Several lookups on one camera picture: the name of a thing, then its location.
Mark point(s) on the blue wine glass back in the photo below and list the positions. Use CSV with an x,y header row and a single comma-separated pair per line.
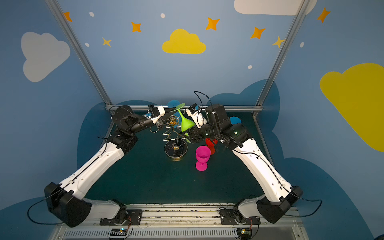
x,y
173,103

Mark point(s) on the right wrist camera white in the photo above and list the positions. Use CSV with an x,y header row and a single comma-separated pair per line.
x,y
194,112

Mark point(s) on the circuit board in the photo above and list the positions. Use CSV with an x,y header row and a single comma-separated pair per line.
x,y
119,233
244,234

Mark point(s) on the red wine glass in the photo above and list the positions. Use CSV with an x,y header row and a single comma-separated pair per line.
x,y
211,143

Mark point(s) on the pink wine glass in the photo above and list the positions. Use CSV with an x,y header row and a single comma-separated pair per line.
x,y
203,154

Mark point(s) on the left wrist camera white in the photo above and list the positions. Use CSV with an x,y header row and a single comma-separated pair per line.
x,y
154,111

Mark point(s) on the blue wine glass front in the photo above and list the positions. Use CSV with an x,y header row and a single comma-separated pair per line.
x,y
235,120

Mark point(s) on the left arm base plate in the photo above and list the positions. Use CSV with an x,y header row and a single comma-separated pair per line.
x,y
133,217

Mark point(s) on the aluminium frame left post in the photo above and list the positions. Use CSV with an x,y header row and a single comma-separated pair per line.
x,y
59,15

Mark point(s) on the aluminium frame right post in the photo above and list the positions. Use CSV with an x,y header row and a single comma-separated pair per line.
x,y
292,32

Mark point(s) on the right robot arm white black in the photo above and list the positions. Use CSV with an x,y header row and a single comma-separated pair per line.
x,y
279,195

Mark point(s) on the right circuit board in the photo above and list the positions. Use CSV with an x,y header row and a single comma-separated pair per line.
x,y
244,234

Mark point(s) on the gold wire wine glass rack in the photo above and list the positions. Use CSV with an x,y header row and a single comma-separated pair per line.
x,y
175,144

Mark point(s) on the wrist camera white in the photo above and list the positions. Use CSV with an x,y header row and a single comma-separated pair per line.
x,y
154,111
194,112

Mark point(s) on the green wine glass back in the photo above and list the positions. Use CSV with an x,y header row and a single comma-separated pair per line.
x,y
186,123

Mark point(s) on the blue wine glass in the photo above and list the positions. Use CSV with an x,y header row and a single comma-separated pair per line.
x,y
235,120
173,103

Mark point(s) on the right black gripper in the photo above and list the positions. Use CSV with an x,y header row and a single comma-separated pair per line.
x,y
193,135

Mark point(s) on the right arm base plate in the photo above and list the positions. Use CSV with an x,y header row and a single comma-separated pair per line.
x,y
228,217

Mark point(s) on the aluminium frame post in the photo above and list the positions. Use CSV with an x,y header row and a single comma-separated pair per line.
x,y
59,15
292,32

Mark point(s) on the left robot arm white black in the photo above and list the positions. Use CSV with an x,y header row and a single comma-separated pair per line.
x,y
66,200

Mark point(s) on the left circuit board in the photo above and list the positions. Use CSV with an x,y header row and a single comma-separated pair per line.
x,y
119,233

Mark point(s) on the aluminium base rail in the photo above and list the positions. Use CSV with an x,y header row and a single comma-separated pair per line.
x,y
184,222

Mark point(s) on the aluminium frame back bar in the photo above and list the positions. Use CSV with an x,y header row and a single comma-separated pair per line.
x,y
144,108

